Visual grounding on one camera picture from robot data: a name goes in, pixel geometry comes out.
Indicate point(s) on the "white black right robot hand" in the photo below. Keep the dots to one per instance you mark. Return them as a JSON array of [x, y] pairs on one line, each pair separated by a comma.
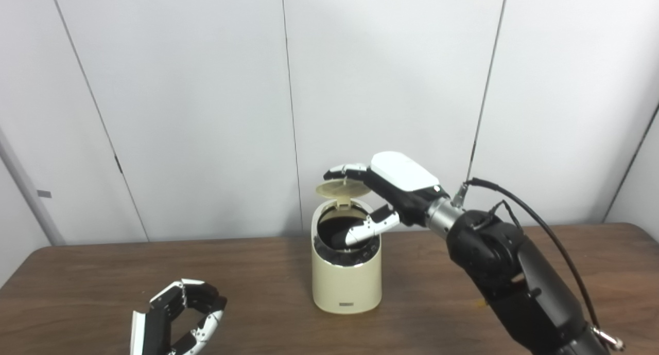
[[404, 177]]

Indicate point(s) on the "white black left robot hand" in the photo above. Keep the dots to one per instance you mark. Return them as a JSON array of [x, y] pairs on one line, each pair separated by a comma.
[[157, 326]]

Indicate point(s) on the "cream round bin lid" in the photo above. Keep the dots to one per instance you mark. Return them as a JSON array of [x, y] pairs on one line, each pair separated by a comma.
[[342, 189]]

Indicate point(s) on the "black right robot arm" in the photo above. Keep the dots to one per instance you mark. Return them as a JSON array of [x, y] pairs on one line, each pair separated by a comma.
[[525, 283]]

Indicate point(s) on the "black bin liner bag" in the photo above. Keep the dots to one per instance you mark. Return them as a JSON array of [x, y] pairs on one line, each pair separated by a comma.
[[332, 226]]

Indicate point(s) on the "cream-colored small trash bin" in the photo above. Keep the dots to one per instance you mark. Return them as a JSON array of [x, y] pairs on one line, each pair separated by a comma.
[[345, 285]]

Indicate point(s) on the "black wall panel clip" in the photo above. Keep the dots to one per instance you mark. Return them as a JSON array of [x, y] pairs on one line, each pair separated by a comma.
[[118, 164]]

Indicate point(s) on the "small gray wall tag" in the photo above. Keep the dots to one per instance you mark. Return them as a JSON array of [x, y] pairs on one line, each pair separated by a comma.
[[44, 194]]

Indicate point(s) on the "gray wall corner post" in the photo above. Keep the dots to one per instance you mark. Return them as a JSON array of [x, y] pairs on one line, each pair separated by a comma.
[[31, 190]]

